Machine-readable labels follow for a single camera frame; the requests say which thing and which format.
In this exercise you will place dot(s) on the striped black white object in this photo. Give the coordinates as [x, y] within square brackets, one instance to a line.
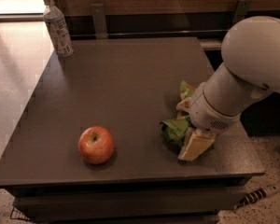
[256, 195]

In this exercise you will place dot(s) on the plastic bottle with label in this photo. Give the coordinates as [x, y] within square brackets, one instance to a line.
[57, 28]

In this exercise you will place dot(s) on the grey table drawer unit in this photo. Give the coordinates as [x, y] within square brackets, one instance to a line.
[127, 199]

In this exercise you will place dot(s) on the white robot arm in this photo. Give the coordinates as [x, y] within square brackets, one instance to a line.
[250, 72]

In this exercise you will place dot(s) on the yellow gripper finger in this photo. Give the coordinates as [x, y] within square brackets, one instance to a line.
[183, 105]
[196, 142]

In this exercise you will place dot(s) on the wire rack on floor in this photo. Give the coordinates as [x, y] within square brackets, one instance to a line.
[18, 215]

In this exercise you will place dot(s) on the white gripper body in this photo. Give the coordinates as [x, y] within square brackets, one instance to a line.
[204, 114]

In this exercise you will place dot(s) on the right metal bracket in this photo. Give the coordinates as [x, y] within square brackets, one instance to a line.
[240, 11]

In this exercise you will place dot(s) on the green rice chip bag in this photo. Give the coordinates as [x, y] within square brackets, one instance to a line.
[174, 130]

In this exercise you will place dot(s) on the red apple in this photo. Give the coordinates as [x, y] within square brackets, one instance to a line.
[96, 145]

